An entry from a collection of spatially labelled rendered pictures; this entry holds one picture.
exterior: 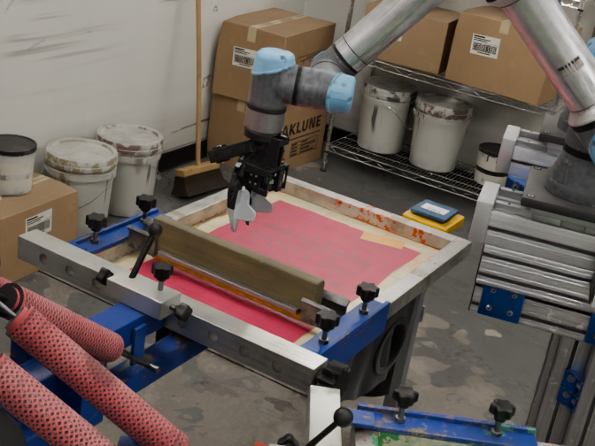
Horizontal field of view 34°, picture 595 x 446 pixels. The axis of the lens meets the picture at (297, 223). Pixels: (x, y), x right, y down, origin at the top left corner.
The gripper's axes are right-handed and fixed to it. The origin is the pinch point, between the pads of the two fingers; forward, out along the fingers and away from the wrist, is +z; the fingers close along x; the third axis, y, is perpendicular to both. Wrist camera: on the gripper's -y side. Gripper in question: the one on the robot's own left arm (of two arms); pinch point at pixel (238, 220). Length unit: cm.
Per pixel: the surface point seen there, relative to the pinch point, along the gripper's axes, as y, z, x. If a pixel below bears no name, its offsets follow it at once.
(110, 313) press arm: -1.7, 8.2, -35.7
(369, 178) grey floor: -115, 112, 335
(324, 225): -4, 16, 48
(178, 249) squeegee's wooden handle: -12.9, 11.0, -0.7
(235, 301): 3.2, 16.4, -1.5
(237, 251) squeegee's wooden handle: 1.3, 6.2, -0.7
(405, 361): 16, 60, 77
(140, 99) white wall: -196, 70, 222
